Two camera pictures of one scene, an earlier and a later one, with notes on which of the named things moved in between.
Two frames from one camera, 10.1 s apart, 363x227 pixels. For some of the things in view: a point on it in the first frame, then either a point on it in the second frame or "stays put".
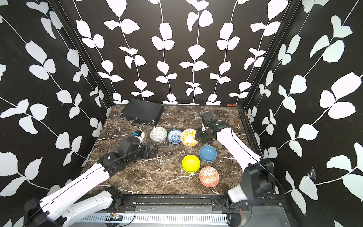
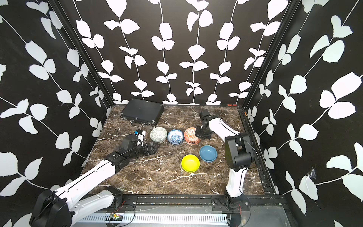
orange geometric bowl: [209, 177] to [190, 136]
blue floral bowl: [174, 136] stays put
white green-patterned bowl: [158, 134] stays put
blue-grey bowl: [208, 153] stays put
